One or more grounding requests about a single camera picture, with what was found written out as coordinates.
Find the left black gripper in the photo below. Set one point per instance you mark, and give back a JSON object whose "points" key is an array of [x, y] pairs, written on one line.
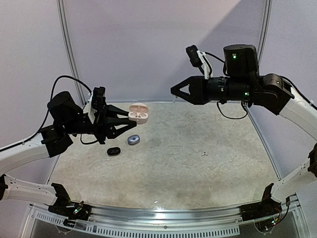
{"points": [[101, 122]]}

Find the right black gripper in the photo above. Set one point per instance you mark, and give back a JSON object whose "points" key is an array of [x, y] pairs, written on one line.
{"points": [[199, 89]]}

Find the white round charging case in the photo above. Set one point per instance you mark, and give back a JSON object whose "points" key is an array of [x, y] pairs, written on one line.
{"points": [[138, 112]]}

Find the blue earbud charging case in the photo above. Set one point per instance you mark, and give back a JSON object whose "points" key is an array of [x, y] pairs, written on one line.
{"points": [[133, 139]]}

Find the black earbud charging case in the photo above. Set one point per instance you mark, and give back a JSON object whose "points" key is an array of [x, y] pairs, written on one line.
{"points": [[113, 151]]}

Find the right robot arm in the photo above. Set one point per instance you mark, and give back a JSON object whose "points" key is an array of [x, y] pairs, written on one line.
{"points": [[242, 82]]}

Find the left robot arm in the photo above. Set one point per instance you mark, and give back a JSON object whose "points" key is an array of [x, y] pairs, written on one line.
{"points": [[68, 119]]}

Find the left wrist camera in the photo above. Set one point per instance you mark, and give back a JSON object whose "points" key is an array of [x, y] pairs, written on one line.
{"points": [[96, 102]]}

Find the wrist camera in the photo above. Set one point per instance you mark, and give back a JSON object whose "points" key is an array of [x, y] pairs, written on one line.
{"points": [[96, 102], [198, 59]]}

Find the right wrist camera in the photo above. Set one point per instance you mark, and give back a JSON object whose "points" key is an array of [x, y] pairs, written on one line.
{"points": [[198, 59]]}

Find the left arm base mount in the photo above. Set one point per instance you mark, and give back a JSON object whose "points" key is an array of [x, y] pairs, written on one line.
{"points": [[71, 210]]}

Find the right aluminium frame post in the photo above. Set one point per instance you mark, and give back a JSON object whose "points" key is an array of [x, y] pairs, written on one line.
{"points": [[257, 52]]}

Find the aluminium frame post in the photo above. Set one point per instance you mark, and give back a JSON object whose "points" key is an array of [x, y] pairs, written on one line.
{"points": [[69, 50], [257, 52]]}

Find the slotted white cable duct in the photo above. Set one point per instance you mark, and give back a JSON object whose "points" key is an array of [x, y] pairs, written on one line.
{"points": [[53, 226]]}

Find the aluminium front rail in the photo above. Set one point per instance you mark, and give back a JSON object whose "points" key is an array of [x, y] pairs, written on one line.
{"points": [[238, 213]]}

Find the left aluminium frame post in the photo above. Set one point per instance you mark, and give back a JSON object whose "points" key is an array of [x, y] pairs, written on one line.
{"points": [[69, 50]]}

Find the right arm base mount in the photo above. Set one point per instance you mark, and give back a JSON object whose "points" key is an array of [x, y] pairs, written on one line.
{"points": [[263, 208]]}

